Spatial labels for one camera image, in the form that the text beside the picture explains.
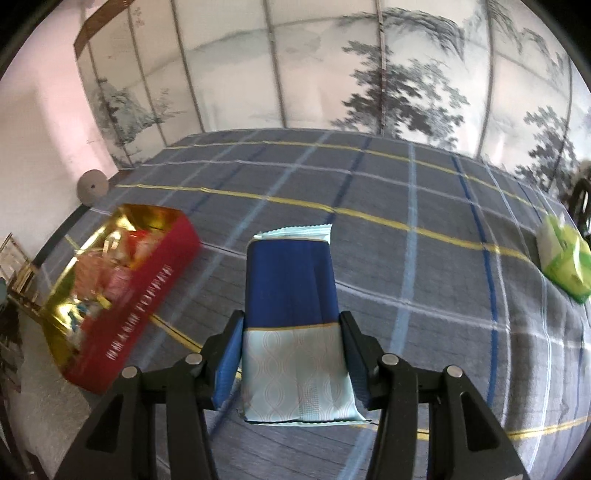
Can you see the painted folding screen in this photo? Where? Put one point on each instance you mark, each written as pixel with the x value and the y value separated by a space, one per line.
pixel 300 69

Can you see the small teal candy packet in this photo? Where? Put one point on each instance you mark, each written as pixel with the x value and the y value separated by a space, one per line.
pixel 76 318

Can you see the gold metal frame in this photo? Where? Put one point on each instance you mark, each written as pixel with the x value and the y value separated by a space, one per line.
pixel 16 272

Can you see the grey plaid tablecloth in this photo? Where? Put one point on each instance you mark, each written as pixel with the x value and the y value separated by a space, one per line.
pixel 415 300

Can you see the dark wooden chair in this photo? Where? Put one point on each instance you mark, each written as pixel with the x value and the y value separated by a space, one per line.
pixel 579 196

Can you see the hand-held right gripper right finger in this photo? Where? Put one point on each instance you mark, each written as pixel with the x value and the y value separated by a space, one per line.
pixel 358 364

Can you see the grey round object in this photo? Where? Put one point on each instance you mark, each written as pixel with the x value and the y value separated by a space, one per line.
pixel 92 187

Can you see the green tissue pack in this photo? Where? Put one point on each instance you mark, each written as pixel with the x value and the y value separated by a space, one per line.
pixel 565 258

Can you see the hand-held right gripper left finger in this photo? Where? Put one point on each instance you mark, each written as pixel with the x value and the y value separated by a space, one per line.
pixel 226 369

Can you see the red box with gold lining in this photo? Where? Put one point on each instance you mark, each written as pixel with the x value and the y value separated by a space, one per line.
pixel 138 314

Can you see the navy and pale blue packet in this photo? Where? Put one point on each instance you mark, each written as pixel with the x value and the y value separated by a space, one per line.
pixel 291 286

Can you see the pink and white patterned packet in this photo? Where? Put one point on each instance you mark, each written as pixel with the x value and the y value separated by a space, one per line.
pixel 115 279

